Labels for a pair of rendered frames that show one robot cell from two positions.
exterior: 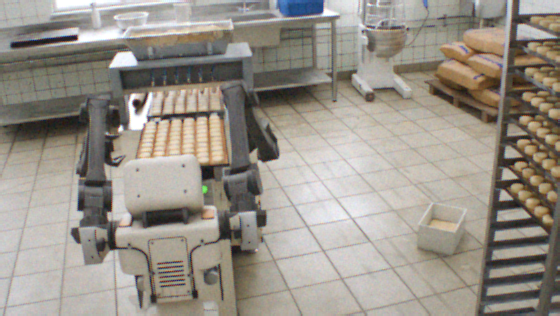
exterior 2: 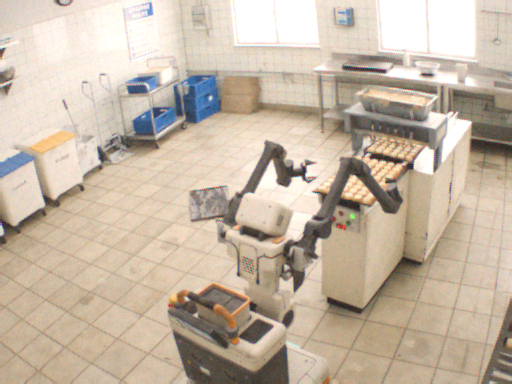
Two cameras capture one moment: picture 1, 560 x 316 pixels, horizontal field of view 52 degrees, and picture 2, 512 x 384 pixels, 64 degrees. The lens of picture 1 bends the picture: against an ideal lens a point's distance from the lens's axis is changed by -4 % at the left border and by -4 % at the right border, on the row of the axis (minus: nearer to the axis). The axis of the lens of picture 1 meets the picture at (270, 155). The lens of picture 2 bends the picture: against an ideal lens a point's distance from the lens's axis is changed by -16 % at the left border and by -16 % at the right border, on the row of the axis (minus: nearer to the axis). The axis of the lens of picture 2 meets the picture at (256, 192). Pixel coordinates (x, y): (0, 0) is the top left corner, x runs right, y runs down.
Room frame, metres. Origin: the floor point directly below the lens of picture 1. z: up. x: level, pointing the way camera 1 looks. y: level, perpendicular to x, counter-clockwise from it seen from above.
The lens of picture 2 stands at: (0.15, -1.03, 2.26)
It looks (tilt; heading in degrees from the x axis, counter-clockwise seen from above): 27 degrees down; 46
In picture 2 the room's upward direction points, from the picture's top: 6 degrees counter-clockwise
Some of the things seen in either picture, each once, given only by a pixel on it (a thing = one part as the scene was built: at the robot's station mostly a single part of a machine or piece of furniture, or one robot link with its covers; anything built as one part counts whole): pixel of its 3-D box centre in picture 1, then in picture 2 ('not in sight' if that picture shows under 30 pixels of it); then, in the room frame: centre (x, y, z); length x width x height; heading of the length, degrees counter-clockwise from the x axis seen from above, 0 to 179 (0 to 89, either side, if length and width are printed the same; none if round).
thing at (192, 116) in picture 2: not in sight; (198, 110); (4.58, 4.60, 0.10); 0.60 x 0.40 x 0.20; 12
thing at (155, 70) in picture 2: not in sight; (155, 75); (3.81, 4.51, 0.90); 0.44 x 0.36 x 0.20; 112
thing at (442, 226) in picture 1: (442, 228); not in sight; (2.99, -0.99, 0.08); 0.30 x 0.22 x 0.16; 149
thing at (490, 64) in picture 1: (509, 63); not in sight; (5.21, -2.27, 0.47); 0.72 x 0.42 x 0.17; 109
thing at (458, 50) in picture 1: (479, 50); not in sight; (5.74, -2.17, 0.47); 0.72 x 0.42 x 0.17; 104
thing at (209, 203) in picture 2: not in sight; (210, 202); (2.76, 2.32, 0.02); 0.60 x 0.40 x 0.03; 51
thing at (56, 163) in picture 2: not in sight; (51, 166); (1.82, 4.11, 0.38); 0.64 x 0.54 x 0.77; 101
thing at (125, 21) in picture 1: (131, 22); (427, 68); (5.59, 1.25, 0.94); 0.33 x 0.33 x 0.12
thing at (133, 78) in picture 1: (184, 85); (397, 134); (3.06, 0.44, 1.01); 0.72 x 0.33 x 0.34; 95
